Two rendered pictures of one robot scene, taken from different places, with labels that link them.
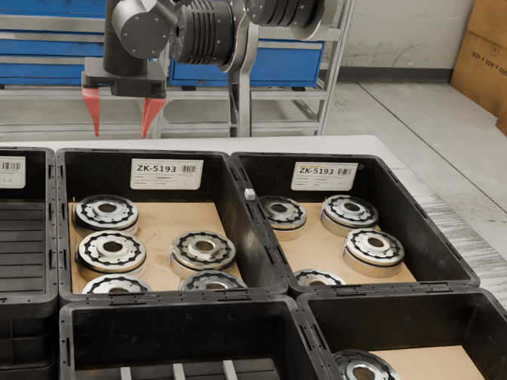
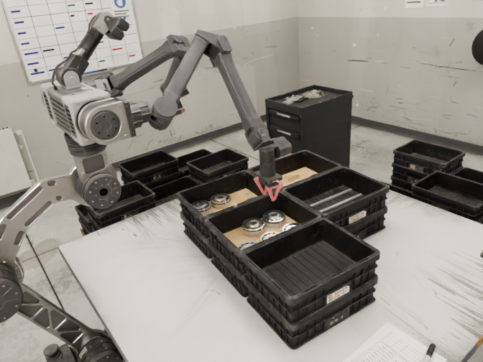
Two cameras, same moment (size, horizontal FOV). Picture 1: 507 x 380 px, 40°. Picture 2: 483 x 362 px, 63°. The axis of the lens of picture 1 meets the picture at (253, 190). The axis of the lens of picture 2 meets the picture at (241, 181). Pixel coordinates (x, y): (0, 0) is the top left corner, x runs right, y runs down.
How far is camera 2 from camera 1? 1.93 m
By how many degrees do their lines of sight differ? 85
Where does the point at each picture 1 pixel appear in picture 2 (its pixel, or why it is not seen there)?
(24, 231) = (271, 271)
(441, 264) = (232, 180)
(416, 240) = (218, 187)
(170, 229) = (238, 241)
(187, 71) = not seen: outside the picture
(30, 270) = (291, 259)
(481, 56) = not seen: outside the picture
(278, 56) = not seen: outside the picture
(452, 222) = (143, 215)
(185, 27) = (14, 285)
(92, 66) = (274, 177)
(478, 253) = (164, 208)
